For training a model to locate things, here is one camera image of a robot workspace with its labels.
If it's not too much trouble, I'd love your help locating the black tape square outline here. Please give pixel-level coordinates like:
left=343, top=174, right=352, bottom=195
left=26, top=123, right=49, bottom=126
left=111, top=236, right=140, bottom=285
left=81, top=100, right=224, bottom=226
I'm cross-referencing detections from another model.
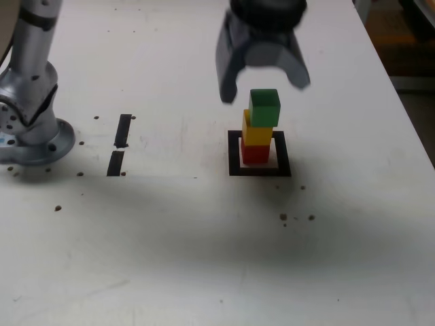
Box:
left=227, top=130, right=293, bottom=178

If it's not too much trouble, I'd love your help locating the red cube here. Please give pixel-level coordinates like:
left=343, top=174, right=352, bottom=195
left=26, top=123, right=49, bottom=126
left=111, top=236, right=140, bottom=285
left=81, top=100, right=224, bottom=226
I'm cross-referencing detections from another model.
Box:
left=240, top=138, right=271, bottom=165

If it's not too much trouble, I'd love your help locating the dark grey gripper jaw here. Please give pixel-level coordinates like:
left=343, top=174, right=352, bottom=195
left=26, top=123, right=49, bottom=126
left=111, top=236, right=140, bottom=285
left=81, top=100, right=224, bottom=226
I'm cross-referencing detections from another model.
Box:
left=214, top=11, right=255, bottom=106

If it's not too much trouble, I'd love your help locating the black tape strip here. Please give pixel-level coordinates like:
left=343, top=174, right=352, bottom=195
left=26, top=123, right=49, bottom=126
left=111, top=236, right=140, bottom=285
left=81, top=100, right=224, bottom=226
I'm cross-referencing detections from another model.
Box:
left=106, top=113, right=133, bottom=178

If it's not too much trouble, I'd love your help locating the yellow cube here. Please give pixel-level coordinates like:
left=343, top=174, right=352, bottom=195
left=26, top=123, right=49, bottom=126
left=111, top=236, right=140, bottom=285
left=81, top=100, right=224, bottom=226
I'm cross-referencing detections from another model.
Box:
left=241, top=109, right=274, bottom=147

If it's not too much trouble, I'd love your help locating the dark cable at arm base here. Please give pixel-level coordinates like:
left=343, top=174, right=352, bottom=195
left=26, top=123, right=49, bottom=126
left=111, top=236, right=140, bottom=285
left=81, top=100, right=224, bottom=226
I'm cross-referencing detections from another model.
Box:
left=0, top=32, right=17, bottom=67

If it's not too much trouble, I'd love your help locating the grey metal post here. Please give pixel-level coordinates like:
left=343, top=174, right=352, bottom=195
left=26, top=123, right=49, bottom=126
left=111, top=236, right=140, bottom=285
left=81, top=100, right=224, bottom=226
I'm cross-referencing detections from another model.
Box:
left=353, top=0, right=372, bottom=24

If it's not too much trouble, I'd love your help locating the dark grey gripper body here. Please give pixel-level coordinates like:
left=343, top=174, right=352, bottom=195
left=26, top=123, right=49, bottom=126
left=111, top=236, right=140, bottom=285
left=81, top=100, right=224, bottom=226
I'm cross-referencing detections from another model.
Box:
left=250, top=32, right=294, bottom=48

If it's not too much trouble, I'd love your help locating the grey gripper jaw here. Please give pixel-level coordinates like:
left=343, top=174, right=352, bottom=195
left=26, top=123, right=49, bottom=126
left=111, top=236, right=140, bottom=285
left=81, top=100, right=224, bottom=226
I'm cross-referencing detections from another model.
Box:
left=244, top=31, right=312, bottom=91

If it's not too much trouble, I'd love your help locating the grey metal bar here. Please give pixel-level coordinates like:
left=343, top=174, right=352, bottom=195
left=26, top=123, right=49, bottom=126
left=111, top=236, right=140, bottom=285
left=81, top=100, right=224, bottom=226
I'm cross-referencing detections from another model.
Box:
left=389, top=75, right=435, bottom=92

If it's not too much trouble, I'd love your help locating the green cube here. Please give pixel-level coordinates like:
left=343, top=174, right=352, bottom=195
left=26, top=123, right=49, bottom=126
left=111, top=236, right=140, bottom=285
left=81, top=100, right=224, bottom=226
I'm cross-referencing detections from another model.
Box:
left=247, top=88, right=282, bottom=128

